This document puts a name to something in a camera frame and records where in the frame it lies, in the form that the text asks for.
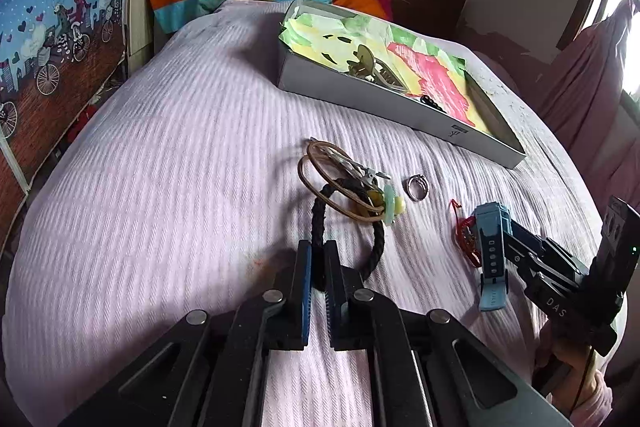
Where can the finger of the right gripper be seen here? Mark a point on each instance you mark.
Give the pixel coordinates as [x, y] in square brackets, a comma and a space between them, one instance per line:
[560, 277]
[521, 247]

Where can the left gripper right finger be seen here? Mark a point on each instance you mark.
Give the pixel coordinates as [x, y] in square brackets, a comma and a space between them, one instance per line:
[346, 318]

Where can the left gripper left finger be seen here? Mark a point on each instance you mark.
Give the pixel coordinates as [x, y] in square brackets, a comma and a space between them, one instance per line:
[289, 327]

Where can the blue watch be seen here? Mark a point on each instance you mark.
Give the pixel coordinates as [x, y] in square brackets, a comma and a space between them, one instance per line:
[492, 223]

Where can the right hand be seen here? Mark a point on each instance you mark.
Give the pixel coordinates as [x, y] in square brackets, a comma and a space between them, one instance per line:
[582, 396]

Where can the pink curtain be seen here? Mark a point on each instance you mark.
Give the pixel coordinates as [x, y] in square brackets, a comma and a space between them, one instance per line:
[578, 98]

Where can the colourful painted paper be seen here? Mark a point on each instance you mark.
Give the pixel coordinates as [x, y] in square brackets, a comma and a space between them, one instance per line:
[432, 75]

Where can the grey cardboard tray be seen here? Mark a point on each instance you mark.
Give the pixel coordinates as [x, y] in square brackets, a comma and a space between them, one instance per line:
[302, 76]

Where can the dark wooden headboard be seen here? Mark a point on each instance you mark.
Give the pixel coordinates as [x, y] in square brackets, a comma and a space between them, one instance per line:
[435, 18]

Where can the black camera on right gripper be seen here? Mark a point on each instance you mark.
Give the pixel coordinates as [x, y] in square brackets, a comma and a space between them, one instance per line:
[618, 253]

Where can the window frame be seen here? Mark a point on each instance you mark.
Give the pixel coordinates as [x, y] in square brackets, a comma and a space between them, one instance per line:
[589, 12]

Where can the blue bicycle wall poster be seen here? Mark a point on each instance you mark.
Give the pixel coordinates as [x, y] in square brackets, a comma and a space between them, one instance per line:
[55, 54]

